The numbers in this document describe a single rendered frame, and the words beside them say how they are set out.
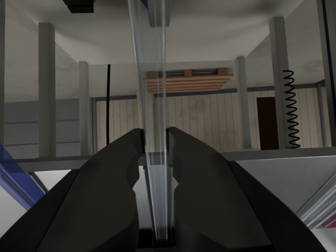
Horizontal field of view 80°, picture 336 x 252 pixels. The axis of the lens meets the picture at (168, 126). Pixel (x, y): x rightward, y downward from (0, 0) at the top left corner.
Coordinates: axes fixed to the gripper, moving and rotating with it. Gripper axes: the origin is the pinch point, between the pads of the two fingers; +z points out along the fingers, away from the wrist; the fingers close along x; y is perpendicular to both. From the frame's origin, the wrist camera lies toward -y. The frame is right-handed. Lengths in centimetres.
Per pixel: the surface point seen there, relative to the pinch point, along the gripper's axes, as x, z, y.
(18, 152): -290, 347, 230
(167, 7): 3.1, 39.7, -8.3
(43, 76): -30, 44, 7
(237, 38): 28, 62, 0
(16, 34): -117, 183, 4
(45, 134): -29, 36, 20
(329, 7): 38, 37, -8
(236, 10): 22, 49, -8
